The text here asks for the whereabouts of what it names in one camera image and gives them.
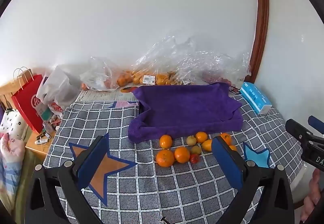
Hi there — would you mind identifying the olive bed sheet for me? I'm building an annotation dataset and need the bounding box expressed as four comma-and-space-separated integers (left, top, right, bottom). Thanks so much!
14, 148, 45, 214

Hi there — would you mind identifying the brown wooden door frame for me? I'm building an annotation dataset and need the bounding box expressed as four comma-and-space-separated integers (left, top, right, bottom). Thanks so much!
249, 0, 269, 83

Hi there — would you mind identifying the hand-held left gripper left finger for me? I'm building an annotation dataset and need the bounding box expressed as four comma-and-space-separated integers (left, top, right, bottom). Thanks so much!
25, 134, 110, 224

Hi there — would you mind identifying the person's right hand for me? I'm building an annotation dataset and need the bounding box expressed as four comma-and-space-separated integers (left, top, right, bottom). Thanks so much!
301, 168, 324, 223

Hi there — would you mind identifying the blue tissue pack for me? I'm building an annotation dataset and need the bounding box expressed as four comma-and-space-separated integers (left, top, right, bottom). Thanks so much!
239, 82, 272, 115

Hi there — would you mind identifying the large orange mandarin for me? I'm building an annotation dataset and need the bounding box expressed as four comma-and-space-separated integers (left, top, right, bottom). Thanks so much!
156, 149, 175, 168

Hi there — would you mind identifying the clear bag of tangerines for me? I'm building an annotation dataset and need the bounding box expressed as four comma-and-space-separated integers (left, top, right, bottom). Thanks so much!
80, 56, 119, 91

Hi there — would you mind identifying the white plastic bag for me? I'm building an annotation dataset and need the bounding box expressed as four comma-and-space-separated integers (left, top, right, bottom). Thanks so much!
37, 65, 81, 113

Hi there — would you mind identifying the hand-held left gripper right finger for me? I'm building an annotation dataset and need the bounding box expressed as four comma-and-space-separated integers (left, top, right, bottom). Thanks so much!
211, 135, 295, 224

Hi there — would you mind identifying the red label snack packet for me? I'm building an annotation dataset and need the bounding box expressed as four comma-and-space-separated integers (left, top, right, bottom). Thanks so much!
48, 102, 63, 118

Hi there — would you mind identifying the clear bag of oranges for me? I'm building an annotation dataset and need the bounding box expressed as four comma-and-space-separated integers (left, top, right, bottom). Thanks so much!
117, 36, 179, 86

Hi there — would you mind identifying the printed paper sheet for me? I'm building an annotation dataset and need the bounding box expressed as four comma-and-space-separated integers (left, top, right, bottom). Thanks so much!
76, 86, 140, 103

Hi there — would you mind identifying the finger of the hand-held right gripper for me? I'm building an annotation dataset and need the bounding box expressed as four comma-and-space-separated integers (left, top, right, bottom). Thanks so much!
286, 119, 324, 147
308, 116, 324, 134

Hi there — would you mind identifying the purple towel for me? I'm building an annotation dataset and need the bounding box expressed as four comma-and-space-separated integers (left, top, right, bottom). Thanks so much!
127, 82, 243, 144

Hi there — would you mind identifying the wooden nightstand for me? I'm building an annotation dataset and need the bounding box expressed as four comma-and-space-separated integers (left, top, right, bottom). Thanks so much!
25, 126, 57, 156

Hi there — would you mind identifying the pink printed quilt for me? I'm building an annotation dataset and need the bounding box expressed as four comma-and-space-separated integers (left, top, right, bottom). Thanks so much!
0, 133, 26, 212

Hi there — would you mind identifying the wooden headboard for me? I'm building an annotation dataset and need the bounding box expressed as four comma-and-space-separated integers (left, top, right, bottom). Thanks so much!
0, 79, 19, 113

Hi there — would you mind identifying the grey checkered blanket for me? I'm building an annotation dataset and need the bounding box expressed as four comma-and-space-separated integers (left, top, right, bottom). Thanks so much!
43, 99, 304, 224

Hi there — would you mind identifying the red paper bag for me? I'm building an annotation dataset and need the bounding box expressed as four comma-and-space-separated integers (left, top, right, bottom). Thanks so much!
11, 67, 45, 134

